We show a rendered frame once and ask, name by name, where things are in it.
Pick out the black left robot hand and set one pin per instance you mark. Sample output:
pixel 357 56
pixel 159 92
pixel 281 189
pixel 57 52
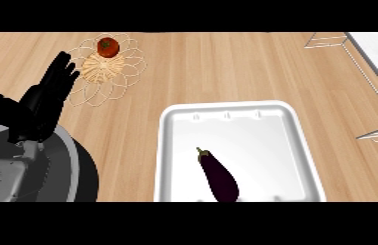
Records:
pixel 47 89

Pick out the white plastic tray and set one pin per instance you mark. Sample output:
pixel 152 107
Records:
pixel 256 132

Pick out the wicker flower-shaped trivet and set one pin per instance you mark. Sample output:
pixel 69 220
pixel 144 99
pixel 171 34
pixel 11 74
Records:
pixel 106 70

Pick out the red tomato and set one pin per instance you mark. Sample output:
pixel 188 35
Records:
pixel 109 47

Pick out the dark purple eggplant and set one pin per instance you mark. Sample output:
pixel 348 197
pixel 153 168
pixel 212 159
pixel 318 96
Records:
pixel 221 179

